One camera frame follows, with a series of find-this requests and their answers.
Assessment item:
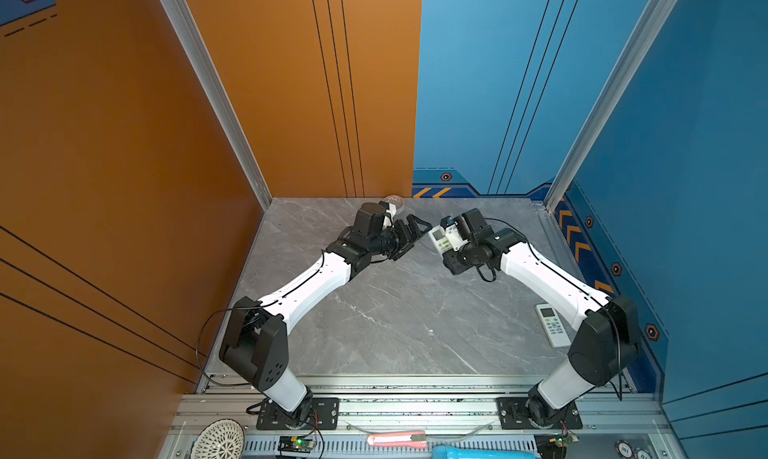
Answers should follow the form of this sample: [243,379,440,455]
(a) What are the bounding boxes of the white mesh basket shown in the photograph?
[190,419,245,459]

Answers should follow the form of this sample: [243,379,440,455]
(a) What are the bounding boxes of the cyan cylinder object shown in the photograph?
[432,445,537,459]

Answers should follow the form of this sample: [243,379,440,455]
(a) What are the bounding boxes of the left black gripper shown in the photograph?
[366,214,430,260]

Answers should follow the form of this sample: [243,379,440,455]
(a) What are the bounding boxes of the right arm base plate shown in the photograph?
[495,396,583,430]

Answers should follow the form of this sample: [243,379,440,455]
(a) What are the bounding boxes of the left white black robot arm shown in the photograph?
[219,201,432,424]

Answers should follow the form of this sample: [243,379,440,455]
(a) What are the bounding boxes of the pink box cutter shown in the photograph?
[366,431,428,450]

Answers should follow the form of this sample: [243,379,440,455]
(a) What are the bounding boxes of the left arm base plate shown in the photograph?
[256,397,340,431]

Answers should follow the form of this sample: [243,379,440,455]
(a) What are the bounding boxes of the aluminium rail frame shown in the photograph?
[159,374,686,458]

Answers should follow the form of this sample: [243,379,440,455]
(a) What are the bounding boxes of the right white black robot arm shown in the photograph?
[429,208,641,427]

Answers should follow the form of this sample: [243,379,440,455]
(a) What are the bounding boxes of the green circuit board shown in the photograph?
[277,436,318,457]

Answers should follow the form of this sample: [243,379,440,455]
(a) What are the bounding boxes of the white remote control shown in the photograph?
[428,226,453,254]

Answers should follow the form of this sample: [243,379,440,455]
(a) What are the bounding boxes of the white remote with display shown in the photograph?
[535,304,571,348]

